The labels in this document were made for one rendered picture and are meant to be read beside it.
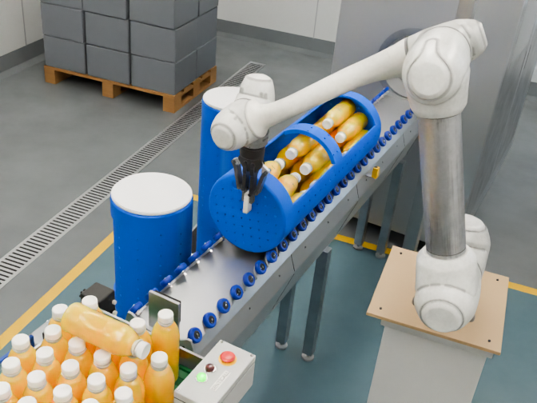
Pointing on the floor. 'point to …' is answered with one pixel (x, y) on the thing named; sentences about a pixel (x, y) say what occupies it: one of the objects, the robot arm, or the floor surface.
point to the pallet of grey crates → (133, 45)
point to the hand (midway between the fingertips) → (248, 201)
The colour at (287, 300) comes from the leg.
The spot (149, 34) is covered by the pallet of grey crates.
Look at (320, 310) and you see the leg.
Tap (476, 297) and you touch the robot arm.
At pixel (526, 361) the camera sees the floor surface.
